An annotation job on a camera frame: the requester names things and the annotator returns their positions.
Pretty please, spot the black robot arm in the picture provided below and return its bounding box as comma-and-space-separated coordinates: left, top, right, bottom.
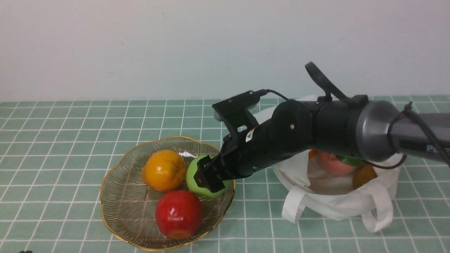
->
191, 91, 449, 193

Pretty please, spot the green checkered tablecloth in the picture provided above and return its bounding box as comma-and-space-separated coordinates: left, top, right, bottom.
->
0, 100, 450, 253

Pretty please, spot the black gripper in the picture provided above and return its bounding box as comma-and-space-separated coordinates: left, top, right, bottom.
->
193, 116, 303, 193

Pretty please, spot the red apple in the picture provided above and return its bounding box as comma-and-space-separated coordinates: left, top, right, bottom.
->
155, 190, 204, 240

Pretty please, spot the white cloth bag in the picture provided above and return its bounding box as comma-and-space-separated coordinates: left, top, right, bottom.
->
272, 151, 400, 233

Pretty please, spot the black cable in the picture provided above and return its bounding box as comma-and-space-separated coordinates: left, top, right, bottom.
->
262, 62, 450, 170

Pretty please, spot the gold rimmed glass fruit bowl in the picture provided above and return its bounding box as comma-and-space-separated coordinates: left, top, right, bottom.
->
100, 136, 236, 252

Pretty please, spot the pink peach with leaf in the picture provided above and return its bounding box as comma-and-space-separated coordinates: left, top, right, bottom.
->
316, 151, 364, 176

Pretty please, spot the green apple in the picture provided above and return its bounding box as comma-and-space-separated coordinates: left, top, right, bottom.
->
186, 154, 231, 200

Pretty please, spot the brown pear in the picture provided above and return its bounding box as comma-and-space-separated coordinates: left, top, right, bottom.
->
352, 164, 378, 190

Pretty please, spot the orange fruit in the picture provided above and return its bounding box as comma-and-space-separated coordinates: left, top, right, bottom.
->
141, 150, 187, 193

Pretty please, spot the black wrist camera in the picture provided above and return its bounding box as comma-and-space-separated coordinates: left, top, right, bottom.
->
212, 91, 262, 138

